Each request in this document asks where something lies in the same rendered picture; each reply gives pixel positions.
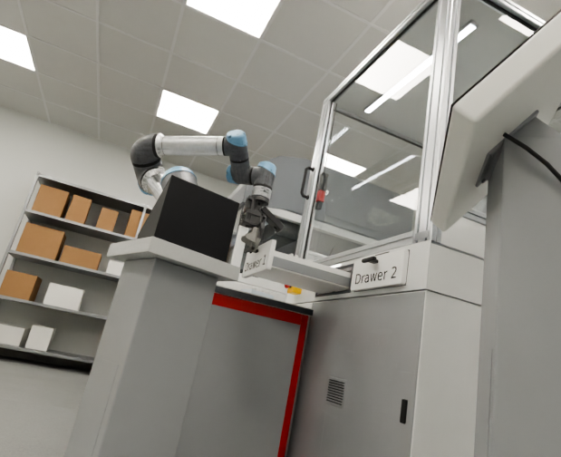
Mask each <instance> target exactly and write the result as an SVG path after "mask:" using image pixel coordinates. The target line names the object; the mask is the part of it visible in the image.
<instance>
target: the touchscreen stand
mask: <svg viewBox="0 0 561 457"><path fill-rule="evenodd" d="M514 138H515V139H517V140H519V141H521V142H523V143H524V144H526V145H527V146H528V147H529V148H531V149H532V150H533V151H535V152H536V153H537V154H539V155H540V156H541V157H542V158H544V159H545V160H547V161H548V162H549V163H550V164H551V165H552V166H553V167H554V168H555V169H556V171H557V172H558V173H559V174H560V175H561V138H541V137H514ZM474 457H561V182H560V181H559V180H558V179H557V178H556V176H555V175H554V174H553V173H552V172H551V171H550V170H549V169H548V168H547V167H546V166H545V165H544V164H543V163H542V162H540V161H539V160H537V159H536V158H535V157H534V156H532V155H531V154H530V153H529V152H527V151H526V150H524V149H523V148H521V147H519V146H518V145H516V144H515V143H514V142H512V141H510V140H508V139H507V138H504V139H503V144H502V150H501V153H500V155H499V158H498V161H497V164H496V166H495V168H494V170H493V172H492V174H491V176H490V179H489V181H488V200H487V217H486V235H485V252H484V269H483V288H482V305H481V322H480V340H479V373H478V391H477V408H476V426H475V443H474Z"/></svg>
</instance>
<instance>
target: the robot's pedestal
mask: <svg viewBox="0 0 561 457"><path fill-rule="evenodd" d="M107 257H108V258H114V259H117V260H119V261H122V262H124V265H123V268H122V271H121V276H120V279H119V282H118V285H117V287H116V291H115V294H114V297H113V300H112V303H111V308H110V311H109V314H108V317H107V320H106V323H105V326H104V329H103V332H102V337H101V340H100V343H99V346H98V349H97V352H96V355H95V358H94V361H93V364H92V370H91V372H90V375H89V378H88V381H87V385H86V387H85V390H84V393H83V397H82V401H81V404H80V407H79V411H78V413H77V416H76V419H75V423H74V426H73V430H72V433H71V437H70V440H69V442H68V445H67V448H66V452H65V455H64V457H175V454H176V450H177V447H178V443H179V437H180V432H181V428H182V424H183V421H184V417H185V413H186V410H187V405H188V401H189V395H190V391H191V387H192V383H193V379H194V375H195V372H196V368H197V364H198V357H199V353H200V349H201V346H202V342H203V338H204V334H205V330H206V326H207V322H208V316H209V312H210V308H211V304H212V300H213V296H214V293H215V289H216V284H217V281H238V277H239V273H240V267H236V266H234V265H231V264H228V263H226V262H223V261H221V260H218V259H215V258H212V257H209V256H206V255H203V254H200V253H198V252H196V251H193V250H190V249H188V248H183V247H181V246H178V245H176V244H173V243H170V242H168V241H166V240H163V239H160V238H155V237H147V238H138V239H134V240H128V241H123V242H118V243H113V244H110V247H109V250H108V253H107Z"/></svg>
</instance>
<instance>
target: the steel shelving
mask: <svg viewBox="0 0 561 457"><path fill-rule="evenodd" d="M37 181H39V183H40V185H41V184H43V185H46V186H49V187H52V188H56V189H58V190H64V191H67V192H69V193H70V196H71V197H73V195H77V196H80V197H84V198H86V199H91V200H92V203H95V204H99V205H102V206H105V207H108V208H112V209H117V210H120V211H123V212H127V213H130V214H131V211H132V210H133V209H135V210H138V211H141V212H142V215H141V219H140V224H139V226H138V229H137V233H136V236H135V238H132V237H128V236H125V235H122V234H118V233H115V232H111V231H108V230H105V229H101V228H96V227H92V226H88V225H85V224H82V223H78V222H75V221H71V220H68V219H62V218H58V217H55V216H52V215H48V214H45V213H42V212H38V211H35V210H31V209H27V206H28V203H29V201H30V198H31V197H32V194H33V192H34V188H35V185H36V183H37ZM152 209H153V208H152V207H149V206H148V204H145V205H142V204H140V203H137V202H133V201H130V200H127V199H122V198H119V197H115V196H112V195H110V194H106V193H103V192H100V191H97V190H92V189H88V188H85V187H83V186H79V185H76V184H73V183H70V182H67V181H64V180H58V179H55V178H52V177H49V176H45V175H43V174H41V172H40V171H37V173H36V175H35V178H34V182H33V184H32V187H31V189H30V191H29V194H28V196H27V199H26V201H25V204H24V207H23V209H22V212H21V214H20V217H19V219H18V221H17V223H16V226H15V230H14V232H13V235H12V237H11V239H10V241H9V244H8V246H7V249H6V251H5V254H4V257H3V259H2V262H1V264H0V275H1V272H2V270H3V267H4V265H5V261H6V259H7V256H8V254H10V255H11V256H12V257H14V258H13V261H12V264H11V266H10V268H9V270H13V268H14V265H15V261H16V260H17V259H22V260H26V261H30V262H34V263H37V264H42V265H46V266H49V267H57V268H60V269H64V270H68V271H72V272H76V273H80V274H84V275H87V276H92V277H98V278H102V279H106V280H110V281H114V282H119V279H120V276H117V275H113V274H109V273H105V272H101V271H98V270H94V269H90V268H86V267H79V266H75V265H72V264H68V263H64V262H61V261H56V260H52V259H49V258H42V257H38V256H35V255H30V254H26V253H23V252H19V251H15V250H12V249H11V246H12V245H13V242H14V240H15V236H16V233H17V231H18V229H19V227H20V224H21V222H22V219H23V217H24V214H25V216H26V217H27V218H28V222H29V223H31V221H35V222H39V223H43V224H45V225H49V226H53V227H57V228H59V229H66V230H70V231H72V232H76V233H80V234H83V235H87V236H90V237H94V238H100V239H103V240H107V241H110V242H114V243H118V242H123V241H128V240H134V239H137V237H138V234H139V233H140V228H141V224H142V221H143V219H144V215H145V213H148V214H150V212H151V211H152ZM1 298H2V299H7V300H12V301H16V302H20V303H25V304H29V305H34V306H41V307H46V308H51V309H55V310H60V311H64V312H68V313H73V314H77V315H82V316H90V317H94V318H99V319H103V320H107V317H106V316H98V315H94V314H89V313H84V312H81V311H76V310H71V309H67V308H63V307H58V306H50V305H46V304H42V303H37V302H33V301H29V300H24V299H20V298H15V297H8V296H3V295H0V301H1ZM0 347H3V348H7V349H13V350H18V351H24V352H28V353H34V354H39V355H49V356H54V357H60V358H65V359H70V360H75V361H81V362H85V363H91V364H93V361H94V358H95V357H90V356H86V355H76V354H71V353H65V352H61V351H55V350H50V349H49V350H47V351H46V352H45V351H40V350H35V349H30V348H24V347H25V345H21V346H16V345H7V344H1V343H0Z"/></svg>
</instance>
